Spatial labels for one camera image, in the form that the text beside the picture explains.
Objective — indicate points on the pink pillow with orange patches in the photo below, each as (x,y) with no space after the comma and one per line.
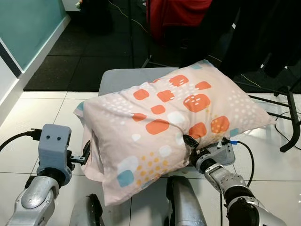
(164,117)

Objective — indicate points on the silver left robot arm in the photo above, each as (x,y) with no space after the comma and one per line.
(32,200)

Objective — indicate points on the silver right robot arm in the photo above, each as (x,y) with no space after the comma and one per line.
(235,188)

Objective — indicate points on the grey padded chair seat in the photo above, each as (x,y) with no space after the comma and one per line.
(117,80)

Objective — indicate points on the silver right robot leg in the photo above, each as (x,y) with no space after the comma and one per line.
(184,202)

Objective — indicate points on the silver robot leg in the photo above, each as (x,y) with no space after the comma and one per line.
(184,202)
(87,212)

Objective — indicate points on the silver left robot leg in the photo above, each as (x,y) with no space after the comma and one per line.
(87,212)

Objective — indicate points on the black metal clothes rack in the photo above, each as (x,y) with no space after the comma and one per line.
(294,122)

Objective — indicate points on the black rubber floor mat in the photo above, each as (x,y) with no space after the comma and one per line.
(80,61)

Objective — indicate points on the black hanging garment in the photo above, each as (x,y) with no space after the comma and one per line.
(258,33)

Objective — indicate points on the red hanging garment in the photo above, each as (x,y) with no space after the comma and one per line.
(174,14)

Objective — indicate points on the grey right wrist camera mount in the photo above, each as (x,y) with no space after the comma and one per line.
(222,154)

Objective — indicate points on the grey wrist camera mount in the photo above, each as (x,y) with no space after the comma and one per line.
(222,154)
(52,146)

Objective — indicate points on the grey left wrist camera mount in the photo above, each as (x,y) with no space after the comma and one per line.
(52,146)

